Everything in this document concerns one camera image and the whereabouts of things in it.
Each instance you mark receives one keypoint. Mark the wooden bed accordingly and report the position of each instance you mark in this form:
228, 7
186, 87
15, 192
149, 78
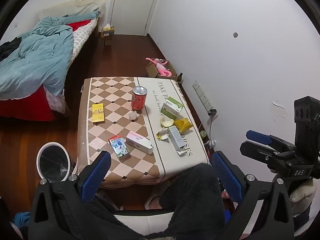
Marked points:
83, 42

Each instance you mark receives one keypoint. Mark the person's dark fleece pants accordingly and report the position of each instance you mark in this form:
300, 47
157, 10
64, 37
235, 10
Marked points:
192, 195

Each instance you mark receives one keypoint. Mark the white trash bin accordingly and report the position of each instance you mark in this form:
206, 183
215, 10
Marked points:
53, 161

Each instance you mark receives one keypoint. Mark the blue cloth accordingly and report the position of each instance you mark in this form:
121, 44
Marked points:
22, 218

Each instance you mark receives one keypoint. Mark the table with checkered cloth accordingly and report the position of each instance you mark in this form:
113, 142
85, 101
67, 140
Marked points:
117, 128

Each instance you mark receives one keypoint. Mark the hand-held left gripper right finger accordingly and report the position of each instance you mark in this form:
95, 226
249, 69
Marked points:
226, 176

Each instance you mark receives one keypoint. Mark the round beige lid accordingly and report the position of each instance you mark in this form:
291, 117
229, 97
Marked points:
166, 122

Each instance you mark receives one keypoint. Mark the red bed sheet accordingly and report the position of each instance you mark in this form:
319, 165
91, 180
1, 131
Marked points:
25, 108

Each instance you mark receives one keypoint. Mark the dark glass bottle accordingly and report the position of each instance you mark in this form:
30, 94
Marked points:
180, 78

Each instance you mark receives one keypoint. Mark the small white bottle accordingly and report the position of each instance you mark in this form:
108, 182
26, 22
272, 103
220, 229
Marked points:
213, 143

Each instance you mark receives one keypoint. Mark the person's grey slipper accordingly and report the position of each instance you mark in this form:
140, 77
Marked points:
152, 200

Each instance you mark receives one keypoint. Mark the cream headboard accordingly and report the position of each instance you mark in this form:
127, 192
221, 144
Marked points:
60, 6

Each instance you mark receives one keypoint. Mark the white power strip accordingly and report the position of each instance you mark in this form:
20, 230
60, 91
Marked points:
201, 95

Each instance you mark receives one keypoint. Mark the long white box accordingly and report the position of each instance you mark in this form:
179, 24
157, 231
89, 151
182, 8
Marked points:
176, 140

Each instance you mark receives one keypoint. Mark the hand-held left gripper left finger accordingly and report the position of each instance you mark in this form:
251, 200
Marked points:
97, 177

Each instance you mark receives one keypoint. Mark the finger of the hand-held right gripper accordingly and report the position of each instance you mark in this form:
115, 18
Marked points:
255, 151
257, 135

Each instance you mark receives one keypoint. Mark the crumpled white yellow wrapper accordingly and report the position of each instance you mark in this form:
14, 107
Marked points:
162, 134

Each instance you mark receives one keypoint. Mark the white and pink box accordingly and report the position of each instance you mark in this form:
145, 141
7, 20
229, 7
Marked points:
138, 142

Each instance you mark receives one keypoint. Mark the striped pillow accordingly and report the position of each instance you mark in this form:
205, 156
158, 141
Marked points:
87, 8

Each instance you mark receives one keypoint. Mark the open cardboard box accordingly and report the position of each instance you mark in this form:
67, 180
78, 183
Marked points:
152, 71

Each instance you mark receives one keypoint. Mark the green can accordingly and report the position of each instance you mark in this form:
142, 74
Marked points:
203, 134

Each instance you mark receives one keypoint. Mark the black charger plug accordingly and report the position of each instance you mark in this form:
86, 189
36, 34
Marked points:
212, 112

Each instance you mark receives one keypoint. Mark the red drink can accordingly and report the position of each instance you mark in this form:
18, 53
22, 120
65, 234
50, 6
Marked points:
138, 100

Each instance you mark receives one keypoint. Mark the yellow snack packet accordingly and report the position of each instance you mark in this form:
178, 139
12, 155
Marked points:
183, 125

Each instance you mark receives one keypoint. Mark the yellow flat box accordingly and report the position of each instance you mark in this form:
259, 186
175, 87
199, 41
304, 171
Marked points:
98, 113

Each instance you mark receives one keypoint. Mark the blue and red milk carton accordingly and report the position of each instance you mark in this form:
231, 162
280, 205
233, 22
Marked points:
119, 147

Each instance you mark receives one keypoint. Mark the light blue duvet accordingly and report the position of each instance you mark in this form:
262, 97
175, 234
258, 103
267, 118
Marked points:
37, 55

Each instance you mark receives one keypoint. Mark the pink plush toy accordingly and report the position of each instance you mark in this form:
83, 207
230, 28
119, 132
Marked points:
161, 67

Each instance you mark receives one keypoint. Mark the dark clothes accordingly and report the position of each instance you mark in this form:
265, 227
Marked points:
8, 47

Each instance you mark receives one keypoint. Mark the grey round wall cap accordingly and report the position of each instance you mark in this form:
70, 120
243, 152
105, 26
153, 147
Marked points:
235, 35

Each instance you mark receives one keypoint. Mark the white door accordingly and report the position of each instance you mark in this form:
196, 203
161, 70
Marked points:
135, 7

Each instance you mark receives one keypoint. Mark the clear plastic cup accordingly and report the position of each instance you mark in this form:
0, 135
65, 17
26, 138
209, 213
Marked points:
133, 116

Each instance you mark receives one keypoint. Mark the green and white box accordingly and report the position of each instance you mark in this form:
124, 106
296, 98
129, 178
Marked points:
171, 108

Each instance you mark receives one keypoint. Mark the yellow tissue box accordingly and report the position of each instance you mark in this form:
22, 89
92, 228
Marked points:
108, 30

